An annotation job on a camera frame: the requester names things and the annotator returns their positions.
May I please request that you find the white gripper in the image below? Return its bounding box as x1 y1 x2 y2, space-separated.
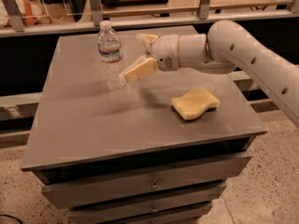
119 34 179 84

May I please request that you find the clear plastic water bottle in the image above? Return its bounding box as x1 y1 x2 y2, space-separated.
97 21 124 91

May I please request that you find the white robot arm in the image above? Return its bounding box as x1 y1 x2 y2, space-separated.
119 21 299 126

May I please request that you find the yellow sponge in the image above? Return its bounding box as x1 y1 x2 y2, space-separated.
171 87 221 120

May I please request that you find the grey drawer cabinet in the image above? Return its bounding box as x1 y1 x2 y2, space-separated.
21 35 265 224

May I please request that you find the orange white bag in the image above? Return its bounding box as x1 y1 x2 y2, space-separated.
0 0 44 27

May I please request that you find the metal railing frame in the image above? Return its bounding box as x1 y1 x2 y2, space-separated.
0 0 298 38

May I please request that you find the black cable on floor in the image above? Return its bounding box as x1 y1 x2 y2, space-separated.
0 214 25 224

